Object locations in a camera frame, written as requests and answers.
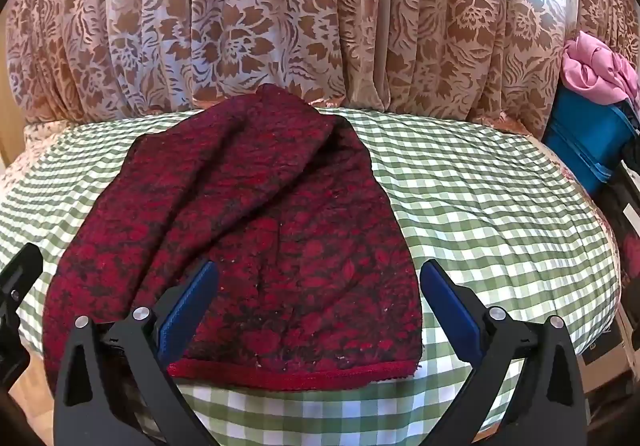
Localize dark red knit garment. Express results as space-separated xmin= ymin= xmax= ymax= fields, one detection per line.
xmin=42 ymin=83 xmax=425 ymax=393

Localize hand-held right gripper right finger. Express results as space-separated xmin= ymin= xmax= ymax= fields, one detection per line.
xmin=420 ymin=259 xmax=587 ymax=446

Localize cardboard box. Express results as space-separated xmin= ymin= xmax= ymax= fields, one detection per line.
xmin=575 ymin=311 xmax=640 ymax=427

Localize green checked bed sheet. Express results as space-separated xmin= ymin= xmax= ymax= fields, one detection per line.
xmin=0 ymin=106 xmax=622 ymax=446

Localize brown floral curtain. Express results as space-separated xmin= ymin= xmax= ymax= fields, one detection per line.
xmin=4 ymin=0 xmax=640 ymax=139

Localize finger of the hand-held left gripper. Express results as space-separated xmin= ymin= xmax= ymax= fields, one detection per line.
xmin=0 ymin=243 xmax=45 ymax=394

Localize pink cloth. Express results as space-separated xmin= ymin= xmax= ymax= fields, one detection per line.
xmin=560 ymin=33 xmax=640 ymax=108

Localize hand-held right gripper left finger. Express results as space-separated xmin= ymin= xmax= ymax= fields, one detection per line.
xmin=54 ymin=259 xmax=221 ymax=446

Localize black box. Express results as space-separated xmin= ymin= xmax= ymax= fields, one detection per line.
xmin=597 ymin=126 xmax=640 ymax=357

